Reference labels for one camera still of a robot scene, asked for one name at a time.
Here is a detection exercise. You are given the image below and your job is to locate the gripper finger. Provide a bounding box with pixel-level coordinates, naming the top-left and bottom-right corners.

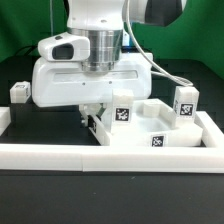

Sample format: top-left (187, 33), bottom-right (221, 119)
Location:
top-left (79, 104), bottom-right (100, 127)

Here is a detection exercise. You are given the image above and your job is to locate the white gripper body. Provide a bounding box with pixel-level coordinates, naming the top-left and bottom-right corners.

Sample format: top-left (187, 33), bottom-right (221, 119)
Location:
top-left (32, 33), bottom-right (152, 107)

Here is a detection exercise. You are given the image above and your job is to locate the white square table top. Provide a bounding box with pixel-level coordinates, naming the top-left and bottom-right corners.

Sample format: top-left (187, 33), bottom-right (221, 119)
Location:
top-left (88, 99), bottom-right (203, 147)

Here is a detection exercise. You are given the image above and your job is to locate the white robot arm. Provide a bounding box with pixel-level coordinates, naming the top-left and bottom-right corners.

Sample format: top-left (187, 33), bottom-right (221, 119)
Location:
top-left (32, 0), bottom-right (187, 124)

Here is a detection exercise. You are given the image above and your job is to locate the white U-shaped fence wall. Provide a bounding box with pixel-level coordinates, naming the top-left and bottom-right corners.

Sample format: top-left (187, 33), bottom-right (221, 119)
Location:
top-left (0, 106), bottom-right (224, 174)

